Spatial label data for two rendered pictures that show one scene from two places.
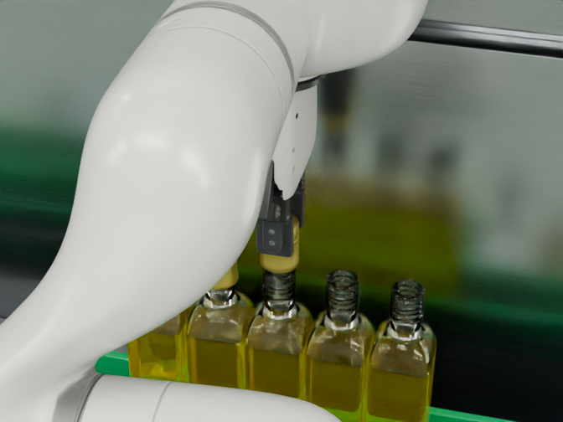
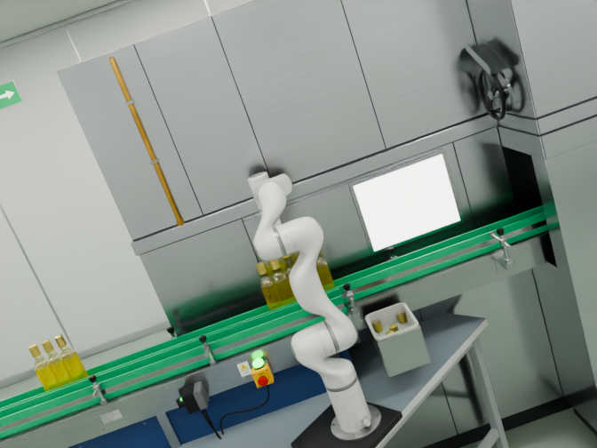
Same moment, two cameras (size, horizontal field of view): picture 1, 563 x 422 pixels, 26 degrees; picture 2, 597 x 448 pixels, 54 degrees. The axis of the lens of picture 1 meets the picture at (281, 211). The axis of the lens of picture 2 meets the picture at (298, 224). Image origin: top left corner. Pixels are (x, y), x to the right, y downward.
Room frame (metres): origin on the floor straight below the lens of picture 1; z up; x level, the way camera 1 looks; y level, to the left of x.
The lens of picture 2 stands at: (-1.40, 0.47, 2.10)
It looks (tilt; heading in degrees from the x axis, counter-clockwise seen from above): 16 degrees down; 346
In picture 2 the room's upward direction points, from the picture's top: 20 degrees counter-clockwise
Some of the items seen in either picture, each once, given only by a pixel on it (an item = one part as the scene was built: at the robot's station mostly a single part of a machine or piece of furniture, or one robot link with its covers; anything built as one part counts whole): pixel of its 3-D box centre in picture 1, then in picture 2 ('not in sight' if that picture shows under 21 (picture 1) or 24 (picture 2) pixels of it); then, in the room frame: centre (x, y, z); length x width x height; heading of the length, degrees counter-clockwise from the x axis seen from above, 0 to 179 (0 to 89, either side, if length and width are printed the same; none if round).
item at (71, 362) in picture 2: not in sight; (73, 364); (1.09, 0.96, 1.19); 0.06 x 0.06 x 0.28; 76
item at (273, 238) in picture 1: (271, 230); not in sight; (0.82, 0.01, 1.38); 0.03 x 0.03 x 0.07; 76
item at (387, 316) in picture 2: not in sight; (394, 329); (0.56, -0.23, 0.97); 0.22 x 0.17 x 0.09; 166
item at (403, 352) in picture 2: not in sight; (394, 336); (0.59, -0.24, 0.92); 0.27 x 0.17 x 0.15; 166
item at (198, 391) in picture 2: not in sight; (195, 397); (0.79, 0.56, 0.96); 0.08 x 0.08 x 0.08; 76
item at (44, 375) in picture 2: not in sight; (47, 374); (1.12, 1.07, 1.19); 0.06 x 0.06 x 0.28; 76
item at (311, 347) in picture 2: not in sight; (322, 356); (0.42, 0.10, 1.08); 0.19 x 0.12 x 0.24; 82
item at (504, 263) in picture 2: not in sight; (504, 252); (0.53, -0.77, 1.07); 0.17 x 0.05 x 0.23; 166
